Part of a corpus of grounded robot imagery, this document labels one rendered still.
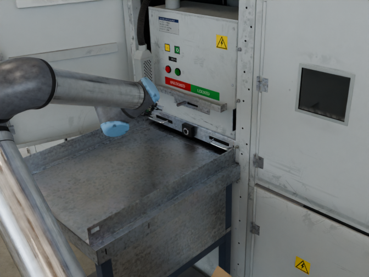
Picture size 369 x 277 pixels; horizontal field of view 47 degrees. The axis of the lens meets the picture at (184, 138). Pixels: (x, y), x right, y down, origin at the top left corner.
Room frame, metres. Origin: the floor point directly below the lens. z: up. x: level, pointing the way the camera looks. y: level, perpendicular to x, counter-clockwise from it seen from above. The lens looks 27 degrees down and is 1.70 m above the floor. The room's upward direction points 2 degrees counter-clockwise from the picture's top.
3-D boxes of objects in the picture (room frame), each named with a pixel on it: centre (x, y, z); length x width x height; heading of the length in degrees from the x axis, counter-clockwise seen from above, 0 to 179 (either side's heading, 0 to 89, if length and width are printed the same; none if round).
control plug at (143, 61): (1.82, 0.16, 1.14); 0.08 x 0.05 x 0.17; 134
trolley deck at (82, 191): (1.45, 0.24, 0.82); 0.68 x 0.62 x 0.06; 134
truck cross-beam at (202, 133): (1.72, -0.04, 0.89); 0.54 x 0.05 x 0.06; 44
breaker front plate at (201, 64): (1.71, -0.03, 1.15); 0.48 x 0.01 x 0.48; 44
